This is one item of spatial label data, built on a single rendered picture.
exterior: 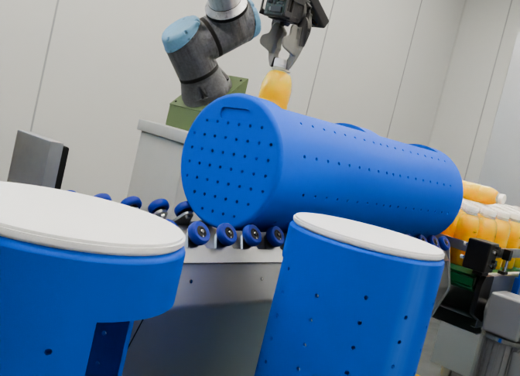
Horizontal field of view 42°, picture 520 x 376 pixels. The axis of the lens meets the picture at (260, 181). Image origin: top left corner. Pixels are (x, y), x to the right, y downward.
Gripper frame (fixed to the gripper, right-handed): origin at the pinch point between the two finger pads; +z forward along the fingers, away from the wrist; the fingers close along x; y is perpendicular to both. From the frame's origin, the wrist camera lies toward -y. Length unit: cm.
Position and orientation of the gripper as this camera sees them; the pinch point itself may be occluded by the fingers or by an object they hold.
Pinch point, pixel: (282, 63)
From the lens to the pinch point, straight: 147.1
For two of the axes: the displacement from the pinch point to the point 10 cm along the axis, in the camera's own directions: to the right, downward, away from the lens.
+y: -6.4, -0.8, -7.7
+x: 7.4, 2.3, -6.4
